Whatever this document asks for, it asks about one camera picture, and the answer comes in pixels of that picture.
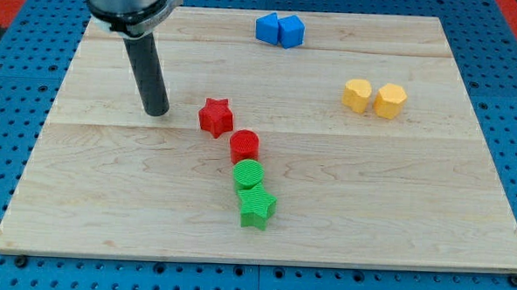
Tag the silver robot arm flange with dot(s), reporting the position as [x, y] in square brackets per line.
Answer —
[131, 19]

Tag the red cylinder block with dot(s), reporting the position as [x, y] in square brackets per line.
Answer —
[244, 144]

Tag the green cylinder block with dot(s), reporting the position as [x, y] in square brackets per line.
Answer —
[247, 174]

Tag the wooden board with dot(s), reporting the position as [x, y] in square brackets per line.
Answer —
[418, 192]

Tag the red star block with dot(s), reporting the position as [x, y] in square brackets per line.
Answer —
[216, 117]

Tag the green star block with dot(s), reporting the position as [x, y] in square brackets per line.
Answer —
[257, 206]

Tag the yellow heart block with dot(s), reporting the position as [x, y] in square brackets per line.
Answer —
[356, 94]

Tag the blue triangular block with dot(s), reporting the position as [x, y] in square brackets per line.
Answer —
[267, 28]

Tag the blue cube block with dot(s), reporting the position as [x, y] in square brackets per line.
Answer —
[291, 31]

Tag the yellow hexagon block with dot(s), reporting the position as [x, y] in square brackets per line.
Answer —
[389, 101]

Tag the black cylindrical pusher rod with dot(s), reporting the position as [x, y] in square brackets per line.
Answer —
[142, 54]

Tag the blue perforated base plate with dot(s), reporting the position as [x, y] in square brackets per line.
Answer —
[37, 49]

